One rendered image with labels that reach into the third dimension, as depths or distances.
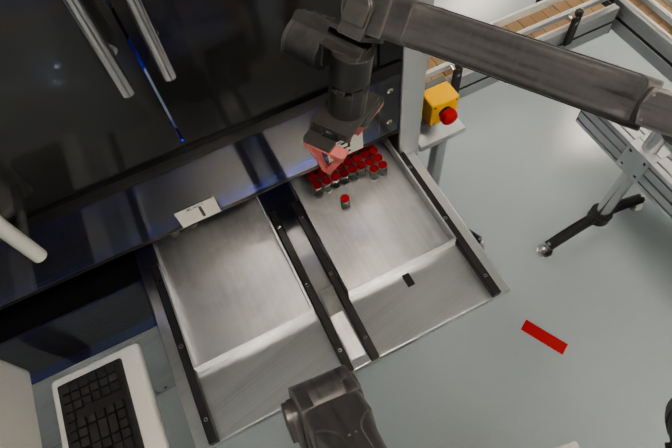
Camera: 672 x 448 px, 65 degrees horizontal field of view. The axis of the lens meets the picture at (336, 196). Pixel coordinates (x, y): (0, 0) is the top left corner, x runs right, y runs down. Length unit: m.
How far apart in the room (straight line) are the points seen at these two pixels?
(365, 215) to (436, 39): 0.63
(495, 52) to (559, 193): 1.77
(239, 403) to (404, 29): 0.77
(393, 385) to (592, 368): 0.69
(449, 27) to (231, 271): 0.75
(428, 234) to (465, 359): 0.91
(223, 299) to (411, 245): 0.43
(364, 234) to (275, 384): 0.37
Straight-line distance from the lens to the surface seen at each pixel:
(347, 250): 1.19
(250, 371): 1.13
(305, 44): 0.74
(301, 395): 0.60
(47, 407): 1.81
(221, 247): 1.24
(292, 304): 1.15
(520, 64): 0.66
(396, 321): 1.13
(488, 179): 2.36
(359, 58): 0.71
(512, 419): 2.03
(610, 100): 0.65
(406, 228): 1.21
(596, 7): 1.68
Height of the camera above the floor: 1.96
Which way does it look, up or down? 59 degrees down
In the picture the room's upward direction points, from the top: 8 degrees counter-clockwise
